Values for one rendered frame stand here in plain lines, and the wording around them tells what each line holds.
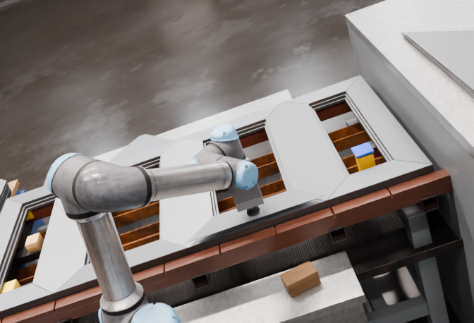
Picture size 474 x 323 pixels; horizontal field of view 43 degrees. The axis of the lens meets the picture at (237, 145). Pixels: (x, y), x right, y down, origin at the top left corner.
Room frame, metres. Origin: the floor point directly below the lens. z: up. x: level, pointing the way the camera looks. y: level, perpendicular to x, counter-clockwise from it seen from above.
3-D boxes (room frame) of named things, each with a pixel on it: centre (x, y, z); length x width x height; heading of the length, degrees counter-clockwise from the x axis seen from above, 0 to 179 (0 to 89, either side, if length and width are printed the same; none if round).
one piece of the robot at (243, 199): (1.57, 0.02, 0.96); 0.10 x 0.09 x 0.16; 176
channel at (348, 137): (2.09, 0.22, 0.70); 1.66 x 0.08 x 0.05; 87
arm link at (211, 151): (1.48, 0.09, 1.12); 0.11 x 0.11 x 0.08; 37
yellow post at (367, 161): (1.64, -0.37, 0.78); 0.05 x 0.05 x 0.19; 87
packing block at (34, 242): (1.98, 0.84, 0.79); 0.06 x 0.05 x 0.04; 177
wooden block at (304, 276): (1.38, -0.04, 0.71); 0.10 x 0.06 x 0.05; 99
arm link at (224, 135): (1.56, 0.03, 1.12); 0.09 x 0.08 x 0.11; 127
